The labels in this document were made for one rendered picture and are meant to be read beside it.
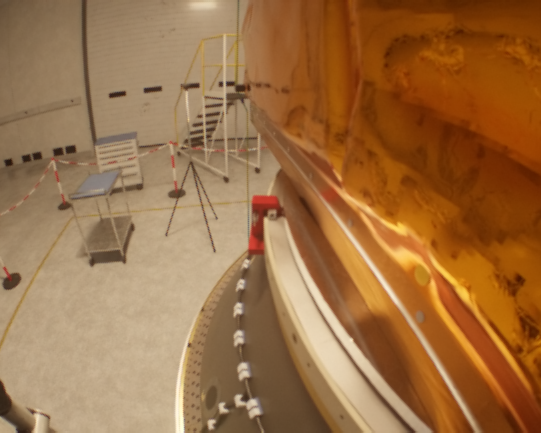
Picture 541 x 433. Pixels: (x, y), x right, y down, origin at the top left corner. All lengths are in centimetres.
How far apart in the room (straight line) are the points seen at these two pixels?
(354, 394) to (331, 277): 15
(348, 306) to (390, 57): 26
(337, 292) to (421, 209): 19
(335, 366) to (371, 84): 27
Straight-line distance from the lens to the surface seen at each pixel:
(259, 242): 54
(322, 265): 38
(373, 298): 32
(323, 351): 32
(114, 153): 496
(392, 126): 21
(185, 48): 767
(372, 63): 23
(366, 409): 30
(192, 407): 84
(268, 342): 51
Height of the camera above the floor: 198
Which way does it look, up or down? 30 degrees down
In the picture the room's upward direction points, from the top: 2 degrees clockwise
